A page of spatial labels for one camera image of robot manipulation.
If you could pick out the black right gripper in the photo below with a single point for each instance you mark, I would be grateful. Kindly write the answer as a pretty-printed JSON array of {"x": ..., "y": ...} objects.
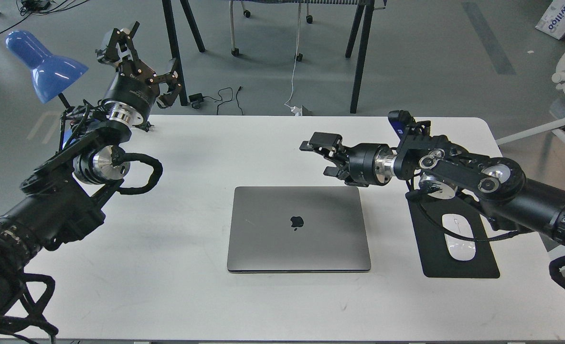
[{"x": 368, "y": 163}]

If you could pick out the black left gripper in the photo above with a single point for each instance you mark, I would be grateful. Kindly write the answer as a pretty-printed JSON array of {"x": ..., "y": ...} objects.
[{"x": 136, "y": 87}]

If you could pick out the grey laptop computer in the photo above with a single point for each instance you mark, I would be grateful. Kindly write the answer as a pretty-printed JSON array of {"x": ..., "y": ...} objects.
[{"x": 297, "y": 229}]

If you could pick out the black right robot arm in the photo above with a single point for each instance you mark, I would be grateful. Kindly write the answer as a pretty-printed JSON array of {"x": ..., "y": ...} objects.
[{"x": 432, "y": 166}]

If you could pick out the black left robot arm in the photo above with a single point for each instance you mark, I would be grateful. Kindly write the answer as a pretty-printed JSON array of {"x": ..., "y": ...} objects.
[{"x": 64, "y": 196}]

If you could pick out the blue desk lamp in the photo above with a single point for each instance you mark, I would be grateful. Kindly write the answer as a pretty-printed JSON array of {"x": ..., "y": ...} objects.
[{"x": 51, "y": 74}]

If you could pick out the black mouse pad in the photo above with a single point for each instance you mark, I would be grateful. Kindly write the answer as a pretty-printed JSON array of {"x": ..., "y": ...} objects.
[{"x": 435, "y": 259}]

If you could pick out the white computer mouse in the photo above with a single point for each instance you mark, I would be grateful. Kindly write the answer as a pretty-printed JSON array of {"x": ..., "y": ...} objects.
[{"x": 461, "y": 250}]

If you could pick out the white cardboard box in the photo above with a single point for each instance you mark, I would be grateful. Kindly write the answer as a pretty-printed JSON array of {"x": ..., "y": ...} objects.
[{"x": 552, "y": 21}]

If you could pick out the black table frame legs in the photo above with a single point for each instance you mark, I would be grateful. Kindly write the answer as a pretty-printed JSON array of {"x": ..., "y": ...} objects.
[{"x": 363, "y": 15}]

